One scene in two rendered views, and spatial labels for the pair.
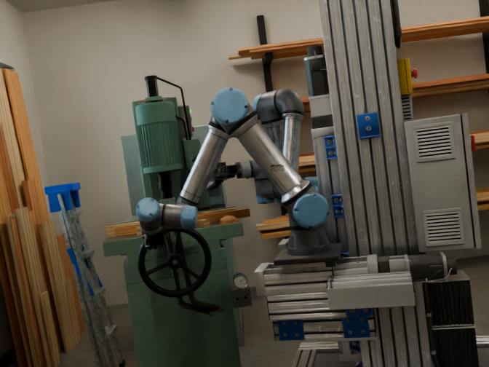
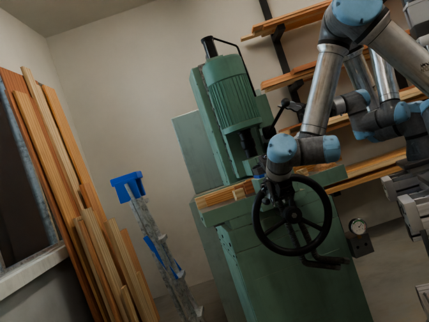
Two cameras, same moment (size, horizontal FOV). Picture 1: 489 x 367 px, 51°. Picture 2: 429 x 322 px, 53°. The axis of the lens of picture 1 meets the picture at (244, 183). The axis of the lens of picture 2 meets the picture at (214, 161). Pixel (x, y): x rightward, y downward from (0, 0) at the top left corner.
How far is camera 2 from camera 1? 68 cm
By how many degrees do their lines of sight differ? 3
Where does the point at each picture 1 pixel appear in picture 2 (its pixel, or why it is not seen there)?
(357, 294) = not seen: outside the picture
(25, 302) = (106, 299)
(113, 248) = (214, 216)
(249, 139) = (388, 39)
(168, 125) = (242, 78)
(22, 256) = (96, 255)
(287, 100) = not seen: hidden behind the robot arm
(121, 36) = (138, 41)
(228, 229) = (330, 174)
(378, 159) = not seen: outside the picture
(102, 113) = (134, 114)
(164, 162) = (246, 117)
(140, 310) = (255, 279)
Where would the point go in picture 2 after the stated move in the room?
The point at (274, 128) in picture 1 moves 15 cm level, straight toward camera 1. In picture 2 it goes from (355, 59) to (364, 51)
